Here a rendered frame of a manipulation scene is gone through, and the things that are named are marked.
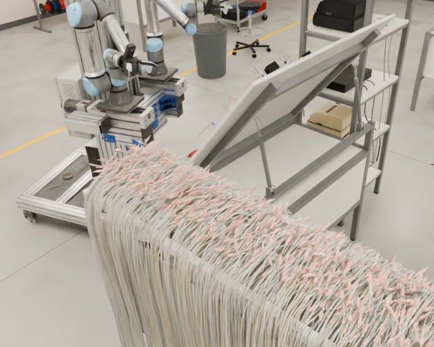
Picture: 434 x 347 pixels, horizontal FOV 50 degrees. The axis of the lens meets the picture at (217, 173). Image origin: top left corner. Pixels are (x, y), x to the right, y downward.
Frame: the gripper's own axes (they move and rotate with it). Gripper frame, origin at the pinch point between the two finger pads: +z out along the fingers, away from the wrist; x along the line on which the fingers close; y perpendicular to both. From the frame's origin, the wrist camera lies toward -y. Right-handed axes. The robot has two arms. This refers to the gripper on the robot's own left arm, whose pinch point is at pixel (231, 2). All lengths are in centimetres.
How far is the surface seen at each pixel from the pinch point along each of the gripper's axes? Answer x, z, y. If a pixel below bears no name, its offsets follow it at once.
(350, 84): 51, 75, 41
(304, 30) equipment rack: 32, 45, 9
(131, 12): -363, -120, 153
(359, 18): 43, 77, -2
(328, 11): 34, 59, -4
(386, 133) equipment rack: 39, 115, 95
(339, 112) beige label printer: 45, 73, 68
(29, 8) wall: -554, -335, 213
